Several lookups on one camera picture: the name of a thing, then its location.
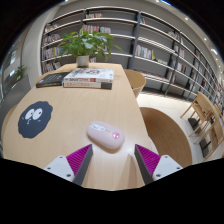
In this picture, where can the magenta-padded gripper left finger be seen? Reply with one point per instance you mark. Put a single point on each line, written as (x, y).
(63, 166)

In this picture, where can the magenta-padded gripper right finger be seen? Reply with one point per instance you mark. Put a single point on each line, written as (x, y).
(163, 166)

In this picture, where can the pink computer mouse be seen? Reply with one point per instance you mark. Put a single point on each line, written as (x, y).
(105, 134)

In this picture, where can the group of slatted wooden chairs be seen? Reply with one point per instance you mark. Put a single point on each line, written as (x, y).
(205, 116)

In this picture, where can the white illustrated cover book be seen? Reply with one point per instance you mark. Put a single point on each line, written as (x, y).
(90, 75)

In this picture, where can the thick book red-lettered spine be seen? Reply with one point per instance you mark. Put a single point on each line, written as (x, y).
(86, 85)

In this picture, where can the green potted plant white pot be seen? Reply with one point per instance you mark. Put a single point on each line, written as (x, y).
(85, 45)

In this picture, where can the grey wall bookshelf unit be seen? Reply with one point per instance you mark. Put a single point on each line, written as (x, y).
(156, 46)

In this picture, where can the black fuzzy-creature mouse pad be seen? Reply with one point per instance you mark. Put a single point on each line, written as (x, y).
(35, 120)

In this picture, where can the group of ceiling lights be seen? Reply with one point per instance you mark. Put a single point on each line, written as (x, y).
(213, 51)

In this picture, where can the black hardcover book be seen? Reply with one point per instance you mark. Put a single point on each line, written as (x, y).
(51, 80)

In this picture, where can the small green background plant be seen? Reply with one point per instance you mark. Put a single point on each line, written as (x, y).
(20, 71)

